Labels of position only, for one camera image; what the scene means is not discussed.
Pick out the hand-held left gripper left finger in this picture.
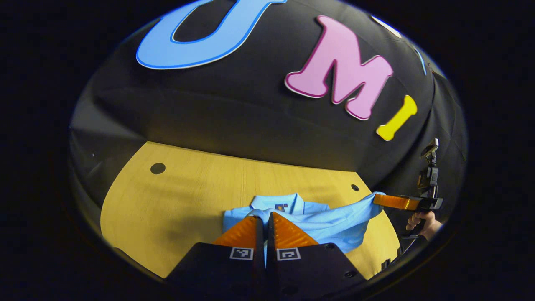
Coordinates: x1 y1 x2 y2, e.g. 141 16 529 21
166 215 267 301

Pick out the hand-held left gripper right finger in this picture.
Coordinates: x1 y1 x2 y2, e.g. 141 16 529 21
267 212 369 301

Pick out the light blue T-shirt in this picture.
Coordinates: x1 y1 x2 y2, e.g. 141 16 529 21
222 192 386 268

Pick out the black backdrop cloth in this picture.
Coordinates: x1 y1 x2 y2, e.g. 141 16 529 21
69 0 468 220

